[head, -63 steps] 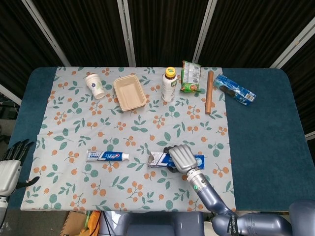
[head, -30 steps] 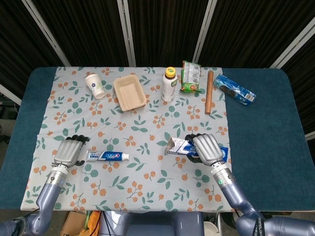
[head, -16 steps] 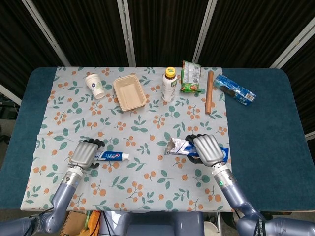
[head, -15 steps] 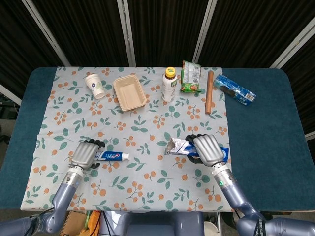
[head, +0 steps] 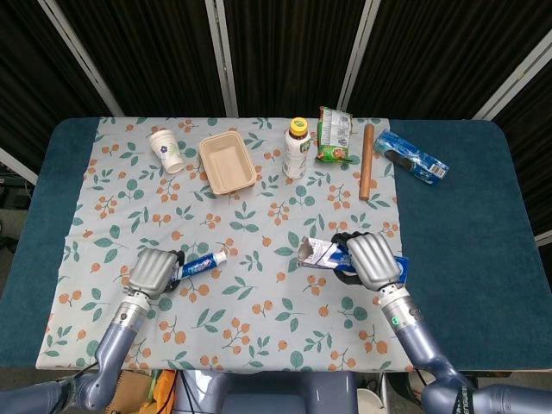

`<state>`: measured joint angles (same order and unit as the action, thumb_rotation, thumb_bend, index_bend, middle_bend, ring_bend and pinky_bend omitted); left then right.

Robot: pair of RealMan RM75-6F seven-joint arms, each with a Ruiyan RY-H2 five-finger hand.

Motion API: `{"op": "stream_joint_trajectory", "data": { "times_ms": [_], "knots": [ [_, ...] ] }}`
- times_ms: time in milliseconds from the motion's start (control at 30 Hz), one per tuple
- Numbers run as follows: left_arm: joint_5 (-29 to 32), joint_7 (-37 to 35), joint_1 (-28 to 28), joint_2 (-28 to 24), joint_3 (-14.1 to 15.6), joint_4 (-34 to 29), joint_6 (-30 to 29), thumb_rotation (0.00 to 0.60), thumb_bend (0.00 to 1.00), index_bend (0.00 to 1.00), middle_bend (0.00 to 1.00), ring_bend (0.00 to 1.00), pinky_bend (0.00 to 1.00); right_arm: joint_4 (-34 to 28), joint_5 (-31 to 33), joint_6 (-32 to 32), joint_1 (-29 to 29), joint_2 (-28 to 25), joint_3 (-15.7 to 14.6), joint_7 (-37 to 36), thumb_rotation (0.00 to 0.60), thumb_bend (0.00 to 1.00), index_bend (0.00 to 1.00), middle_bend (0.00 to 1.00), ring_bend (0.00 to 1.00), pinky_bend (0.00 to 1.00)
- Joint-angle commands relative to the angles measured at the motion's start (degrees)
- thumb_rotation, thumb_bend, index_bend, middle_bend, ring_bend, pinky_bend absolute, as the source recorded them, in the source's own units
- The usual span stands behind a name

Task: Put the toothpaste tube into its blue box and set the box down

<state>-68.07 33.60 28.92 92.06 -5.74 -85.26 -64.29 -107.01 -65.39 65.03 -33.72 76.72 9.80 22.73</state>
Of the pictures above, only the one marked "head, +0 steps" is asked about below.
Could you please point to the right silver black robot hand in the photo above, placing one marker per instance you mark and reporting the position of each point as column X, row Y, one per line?
column 373, row 259

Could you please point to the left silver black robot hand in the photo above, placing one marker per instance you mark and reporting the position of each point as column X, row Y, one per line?
column 148, row 269

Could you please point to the blue silver snack packet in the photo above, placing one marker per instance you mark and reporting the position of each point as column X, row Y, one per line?
column 319, row 254

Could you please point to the blue white toothpaste tube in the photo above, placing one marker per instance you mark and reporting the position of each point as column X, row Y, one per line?
column 202, row 263

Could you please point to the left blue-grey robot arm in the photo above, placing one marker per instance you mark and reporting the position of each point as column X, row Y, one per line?
column 116, row 340

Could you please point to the wooden rolling pin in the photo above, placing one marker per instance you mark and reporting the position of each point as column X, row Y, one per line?
column 367, row 164

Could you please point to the floral fruit-print tablecloth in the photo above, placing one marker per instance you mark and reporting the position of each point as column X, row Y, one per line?
column 241, row 302

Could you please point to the blue sandwich cookie package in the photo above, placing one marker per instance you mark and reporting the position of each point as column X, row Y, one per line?
column 414, row 159

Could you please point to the white floral paper cup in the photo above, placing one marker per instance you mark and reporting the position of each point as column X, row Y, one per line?
column 166, row 151

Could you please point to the orange plastic bag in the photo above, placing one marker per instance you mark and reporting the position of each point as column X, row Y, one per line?
column 166, row 388

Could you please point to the brown spiral notebook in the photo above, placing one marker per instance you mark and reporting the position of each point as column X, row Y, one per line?
column 129, row 392

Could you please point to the green snack packet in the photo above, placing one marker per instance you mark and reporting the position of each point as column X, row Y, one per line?
column 334, row 138

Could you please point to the white yellow-capped drink bottle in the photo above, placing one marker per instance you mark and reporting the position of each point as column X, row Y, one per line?
column 295, row 155

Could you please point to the beige rectangular food container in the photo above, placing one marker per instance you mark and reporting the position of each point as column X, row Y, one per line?
column 226, row 164

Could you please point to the white round bucket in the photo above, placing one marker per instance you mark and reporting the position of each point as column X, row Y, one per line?
column 371, row 403

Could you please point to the blue-grey robot torso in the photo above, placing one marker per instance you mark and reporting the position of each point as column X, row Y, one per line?
column 280, row 397

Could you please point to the black folding screen panel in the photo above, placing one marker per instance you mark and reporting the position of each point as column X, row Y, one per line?
column 293, row 56
column 34, row 77
column 440, row 52
column 159, row 56
column 535, row 151

